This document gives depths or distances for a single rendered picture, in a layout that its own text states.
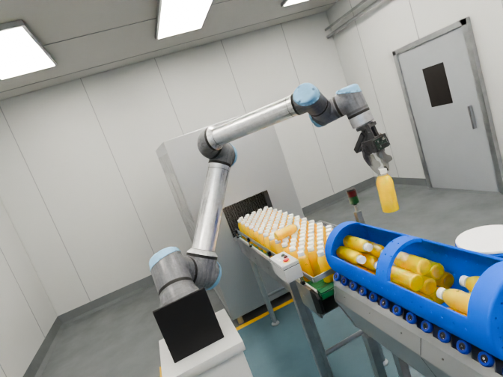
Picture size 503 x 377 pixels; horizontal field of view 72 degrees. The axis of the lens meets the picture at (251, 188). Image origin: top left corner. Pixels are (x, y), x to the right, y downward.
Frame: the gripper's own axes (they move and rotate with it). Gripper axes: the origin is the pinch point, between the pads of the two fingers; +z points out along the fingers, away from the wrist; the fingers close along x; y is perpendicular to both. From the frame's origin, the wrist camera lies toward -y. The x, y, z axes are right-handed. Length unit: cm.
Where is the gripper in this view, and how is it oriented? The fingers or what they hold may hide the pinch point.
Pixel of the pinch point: (381, 170)
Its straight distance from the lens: 151.6
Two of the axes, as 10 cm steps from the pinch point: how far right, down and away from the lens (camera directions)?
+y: 2.5, -0.5, -9.7
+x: 8.6, -4.4, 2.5
